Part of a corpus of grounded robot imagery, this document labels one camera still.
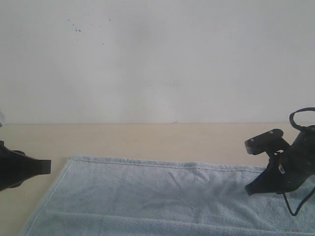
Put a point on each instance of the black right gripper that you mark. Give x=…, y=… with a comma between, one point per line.
x=288, y=170

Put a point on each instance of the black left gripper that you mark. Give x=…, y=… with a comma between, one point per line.
x=11, y=172

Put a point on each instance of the light blue fleece towel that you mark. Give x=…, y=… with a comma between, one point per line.
x=103, y=196

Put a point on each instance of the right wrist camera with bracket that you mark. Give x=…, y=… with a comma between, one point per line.
x=271, y=141

